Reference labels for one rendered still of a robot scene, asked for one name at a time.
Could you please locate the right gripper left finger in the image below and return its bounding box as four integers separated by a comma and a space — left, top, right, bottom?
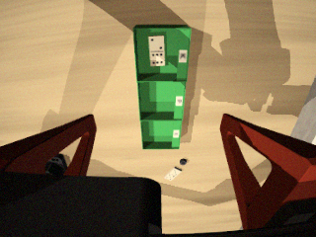
0, 114, 97, 176

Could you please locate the cream domino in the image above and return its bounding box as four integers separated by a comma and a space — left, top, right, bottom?
148, 36, 165, 66
164, 167, 182, 181

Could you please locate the green three-compartment bin rack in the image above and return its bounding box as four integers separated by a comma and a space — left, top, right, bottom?
133, 25, 192, 150

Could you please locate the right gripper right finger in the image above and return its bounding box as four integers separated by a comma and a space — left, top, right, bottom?
220, 114, 316, 230

